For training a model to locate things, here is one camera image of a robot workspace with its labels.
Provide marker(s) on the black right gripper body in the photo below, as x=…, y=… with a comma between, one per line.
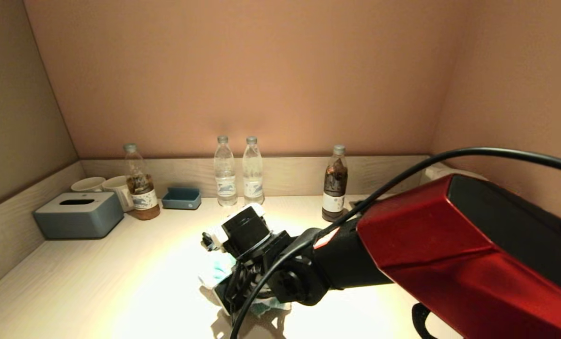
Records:
x=252, y=273

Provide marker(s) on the teal white striped towel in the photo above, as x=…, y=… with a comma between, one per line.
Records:
x=216, y=273

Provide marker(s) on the red black right robot arm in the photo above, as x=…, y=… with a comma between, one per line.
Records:
x=450, y=245

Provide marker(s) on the clear water bottle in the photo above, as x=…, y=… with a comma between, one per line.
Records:
x=253, y=184
x=225, y=183

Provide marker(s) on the small blue plastic tray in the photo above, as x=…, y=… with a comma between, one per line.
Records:
x=181, y=201

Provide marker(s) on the light wood backsplash board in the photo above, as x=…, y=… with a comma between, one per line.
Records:
x=12, y=234
x=289, y=174

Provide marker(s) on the dark liquid plastic bottle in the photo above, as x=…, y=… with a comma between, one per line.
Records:
x=334, y=188

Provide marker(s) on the recessed black socket panel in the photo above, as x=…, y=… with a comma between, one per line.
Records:
x=358, y=204

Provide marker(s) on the amber tea plastic bottle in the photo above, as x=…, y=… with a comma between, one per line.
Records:
x=142, y=199

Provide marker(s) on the white ceramic mug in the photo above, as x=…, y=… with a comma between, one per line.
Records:
x=120, y=190
x=87, y=184

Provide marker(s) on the grey-blue tissue box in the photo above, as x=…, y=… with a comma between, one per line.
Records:
x=78, y=220

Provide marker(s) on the white electric kettle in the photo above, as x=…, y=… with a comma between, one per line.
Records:
x=438, y=172

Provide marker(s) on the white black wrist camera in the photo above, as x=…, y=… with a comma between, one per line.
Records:
x=245, y=228

